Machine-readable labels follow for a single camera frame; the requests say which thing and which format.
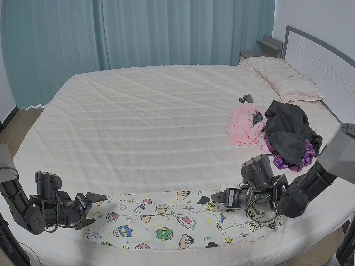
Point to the pink garment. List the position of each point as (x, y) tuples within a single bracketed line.
[(244, 126)]

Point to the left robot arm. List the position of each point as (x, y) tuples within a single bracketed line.
[(27, 204)]

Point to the purple garment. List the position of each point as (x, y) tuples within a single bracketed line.
[(307, 154)]

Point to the grey bedside table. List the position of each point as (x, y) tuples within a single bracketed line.
[(263, 48)]

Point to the small grey garment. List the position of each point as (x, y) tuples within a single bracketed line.
[(247, 98)]

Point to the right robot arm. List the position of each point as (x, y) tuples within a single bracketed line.
[(305, 181)]

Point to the bed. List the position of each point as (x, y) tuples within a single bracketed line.
[(152, 107)]

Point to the cream pillow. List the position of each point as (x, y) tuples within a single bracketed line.
[(285, 78)]

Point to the black garment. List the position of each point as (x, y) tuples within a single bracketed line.
[(288, 129)]

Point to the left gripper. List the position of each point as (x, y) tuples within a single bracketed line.
[(83, 208)]

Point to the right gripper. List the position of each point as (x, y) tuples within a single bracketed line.
[(235, 198)]

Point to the white printed pyjama top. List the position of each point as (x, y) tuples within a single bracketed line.
[(166, 226)]

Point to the blue-green curtain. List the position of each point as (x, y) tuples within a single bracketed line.
[(111, 23)]

